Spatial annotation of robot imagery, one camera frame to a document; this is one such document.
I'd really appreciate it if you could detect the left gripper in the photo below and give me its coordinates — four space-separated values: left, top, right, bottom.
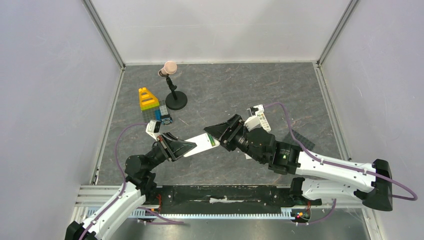
146 131 198 172

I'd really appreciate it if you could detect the green battery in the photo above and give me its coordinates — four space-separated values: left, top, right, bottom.
207 133 216 147

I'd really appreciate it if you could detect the white grey remote control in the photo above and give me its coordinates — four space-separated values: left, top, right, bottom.
183 133 220 158

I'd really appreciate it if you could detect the long white remote control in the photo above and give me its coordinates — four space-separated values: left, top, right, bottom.
256 111 272 133

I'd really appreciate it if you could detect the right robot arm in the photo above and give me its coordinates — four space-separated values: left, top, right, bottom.
204 114 393 212

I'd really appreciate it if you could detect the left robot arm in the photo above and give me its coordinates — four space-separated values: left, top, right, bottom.
64 132 197 240

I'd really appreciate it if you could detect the blue toy brick block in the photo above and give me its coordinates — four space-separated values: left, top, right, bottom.
141 100 173 125

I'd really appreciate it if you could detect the pink microphone on stand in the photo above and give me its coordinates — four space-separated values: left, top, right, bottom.
158 61 188 111

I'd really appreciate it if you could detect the yellow toy brick tower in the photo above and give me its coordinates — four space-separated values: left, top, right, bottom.
138 87 160 111

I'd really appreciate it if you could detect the dark studded baseplate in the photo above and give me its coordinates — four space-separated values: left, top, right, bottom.
287 130 316 151

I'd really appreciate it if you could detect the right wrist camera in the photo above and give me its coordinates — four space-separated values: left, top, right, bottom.
244 104 265 131

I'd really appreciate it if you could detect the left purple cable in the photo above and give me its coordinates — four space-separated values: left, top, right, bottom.
77 123 148 240

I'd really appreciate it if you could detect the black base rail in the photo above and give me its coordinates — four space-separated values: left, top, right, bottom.
145 185 322 215

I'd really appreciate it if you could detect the white cable duct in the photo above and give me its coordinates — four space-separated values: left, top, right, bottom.
125 205 311 220

